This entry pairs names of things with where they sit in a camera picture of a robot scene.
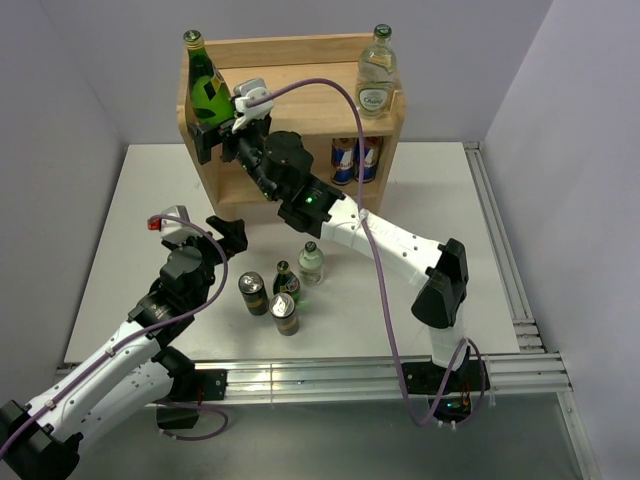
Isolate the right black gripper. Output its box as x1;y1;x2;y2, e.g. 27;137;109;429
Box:
186;116;279;205

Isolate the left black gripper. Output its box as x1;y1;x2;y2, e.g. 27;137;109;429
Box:
162;215;246;307

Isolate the green bottle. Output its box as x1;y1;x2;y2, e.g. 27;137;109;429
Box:
183;30;235;127
272;260;301;304

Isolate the black gold can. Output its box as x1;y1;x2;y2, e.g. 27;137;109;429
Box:
238;271;269;316
269;293;299;336

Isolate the black gold can front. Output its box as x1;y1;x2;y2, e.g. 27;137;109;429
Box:
269;293;299;336

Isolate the large clear soda water bottle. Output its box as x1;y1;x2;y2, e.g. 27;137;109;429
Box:
355;24;397;118

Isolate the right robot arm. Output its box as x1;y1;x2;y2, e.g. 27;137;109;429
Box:
188;118;469;390

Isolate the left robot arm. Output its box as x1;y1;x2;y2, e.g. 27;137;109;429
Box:
1;207;248;479

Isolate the small clear glass bottle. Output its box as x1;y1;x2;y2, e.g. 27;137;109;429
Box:
298;241;324;286

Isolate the left blue energy drink can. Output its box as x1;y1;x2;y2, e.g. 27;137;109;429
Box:
331;138;356;185

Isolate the blue energy drink can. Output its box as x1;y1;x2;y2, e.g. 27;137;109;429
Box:
353;136;382;183
331;138;356;185

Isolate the right blue energy drink can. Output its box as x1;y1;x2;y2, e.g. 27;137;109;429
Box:
353;136;382;183

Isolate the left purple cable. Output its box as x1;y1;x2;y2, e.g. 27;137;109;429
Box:
0;214;232;451

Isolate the purple cable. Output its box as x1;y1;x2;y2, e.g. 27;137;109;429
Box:
0;214;232;451
244;78;486;427

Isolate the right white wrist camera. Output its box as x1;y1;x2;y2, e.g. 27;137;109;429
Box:
232;78;274;133

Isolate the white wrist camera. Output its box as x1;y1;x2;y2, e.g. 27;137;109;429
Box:
147;205;200;244
232;78;274;133

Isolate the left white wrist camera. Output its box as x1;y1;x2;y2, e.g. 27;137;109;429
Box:
147;205;200;244

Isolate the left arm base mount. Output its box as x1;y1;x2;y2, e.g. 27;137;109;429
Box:
155;369;229;441

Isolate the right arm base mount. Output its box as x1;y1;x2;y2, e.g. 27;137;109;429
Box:
401;359;491;429

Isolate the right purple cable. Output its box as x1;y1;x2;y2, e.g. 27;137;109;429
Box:
244;78;486;427

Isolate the aluminium frame rail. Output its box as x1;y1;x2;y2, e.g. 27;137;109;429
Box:
54;141;589;480

